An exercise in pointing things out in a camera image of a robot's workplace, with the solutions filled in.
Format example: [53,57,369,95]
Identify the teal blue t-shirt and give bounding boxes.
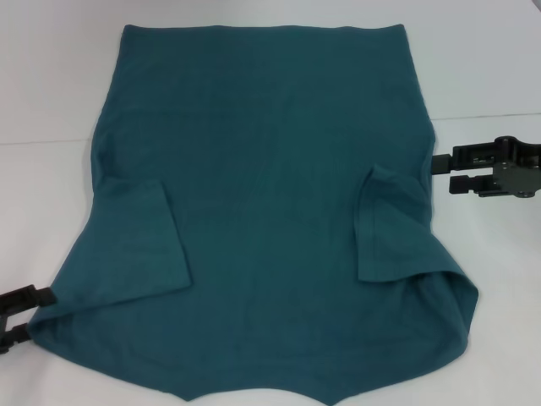
[27,23,481,403]

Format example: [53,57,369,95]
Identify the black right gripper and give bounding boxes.
[430,134,541,200]

